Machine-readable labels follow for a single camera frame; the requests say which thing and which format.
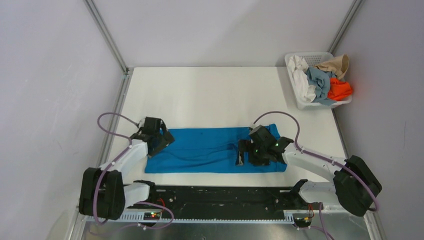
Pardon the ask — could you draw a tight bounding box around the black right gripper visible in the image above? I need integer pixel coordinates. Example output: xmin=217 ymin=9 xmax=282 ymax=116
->
xmin=235 ymin=139 xmax=270 ymax=167

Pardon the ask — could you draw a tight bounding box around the bright blue t-shirt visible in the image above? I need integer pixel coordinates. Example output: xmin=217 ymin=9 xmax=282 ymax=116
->
xmin=144 ymin=126 xmax=287 ymax=174

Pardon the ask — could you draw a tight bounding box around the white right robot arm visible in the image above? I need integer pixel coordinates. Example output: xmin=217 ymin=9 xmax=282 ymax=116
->
xmin=235 ymin=125 xmax=383 ymax=217

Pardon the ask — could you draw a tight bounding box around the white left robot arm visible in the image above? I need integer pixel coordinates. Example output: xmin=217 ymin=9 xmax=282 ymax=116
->
xmin=78 ymin=117 xmax=175 ymax=224

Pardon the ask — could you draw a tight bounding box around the white crumpled t-shirt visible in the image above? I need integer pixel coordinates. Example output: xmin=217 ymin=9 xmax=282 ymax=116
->
xmin=287 ymin=55 xmax=316 ymax=103

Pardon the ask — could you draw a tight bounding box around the left controller board with LEDs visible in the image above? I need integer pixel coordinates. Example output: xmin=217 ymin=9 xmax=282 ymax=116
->
xmin=143 ymin=211 xmax=161 ymax=221

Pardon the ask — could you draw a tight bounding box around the right controller board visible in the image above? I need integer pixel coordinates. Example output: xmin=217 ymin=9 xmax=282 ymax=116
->
xmin=293 ymin=217 xmax=312 ymax=229

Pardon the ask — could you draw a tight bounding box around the white plastic laundry basket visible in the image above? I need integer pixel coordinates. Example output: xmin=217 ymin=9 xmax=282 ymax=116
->
xmin=284 ymin=51 xmax=353 ymax=110

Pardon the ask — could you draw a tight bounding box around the grey-blue crumpled t-shirt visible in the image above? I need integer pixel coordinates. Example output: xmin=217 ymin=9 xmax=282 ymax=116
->
xmin=306 ymin=67 xmax=336 ymax=106

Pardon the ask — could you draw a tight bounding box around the orange crumpled t-shirt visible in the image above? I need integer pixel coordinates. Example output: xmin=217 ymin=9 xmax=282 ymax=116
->
xmin=327 ymin=77 xmax=354 ymax=101

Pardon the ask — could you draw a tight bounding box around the beige crumpled t-shirt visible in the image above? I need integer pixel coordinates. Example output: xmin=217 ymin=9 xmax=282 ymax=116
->
xmin=314 ymin=54 xmax=350 ymax=80

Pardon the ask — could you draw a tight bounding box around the aluminium left corner post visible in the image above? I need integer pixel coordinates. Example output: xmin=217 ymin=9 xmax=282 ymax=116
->
xmin=83 ymin=0 xmax=129 ymax=75

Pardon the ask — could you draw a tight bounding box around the aluminium corner post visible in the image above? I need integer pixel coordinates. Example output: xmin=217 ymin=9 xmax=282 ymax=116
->
xmin=83 ymin=0 xmax=129 ymax=75
xmin=327 ymin=0 xmax=365 ymax=55

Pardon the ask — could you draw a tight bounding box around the aluminium front frame rail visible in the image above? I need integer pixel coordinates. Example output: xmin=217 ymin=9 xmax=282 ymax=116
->
xmin=71 ymin=188 xmax=387 ymax=240

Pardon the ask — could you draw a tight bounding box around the aluminium right corner post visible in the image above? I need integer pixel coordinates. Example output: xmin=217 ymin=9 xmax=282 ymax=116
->
xmin=327 ymin=0 xmax=365 ymax=55

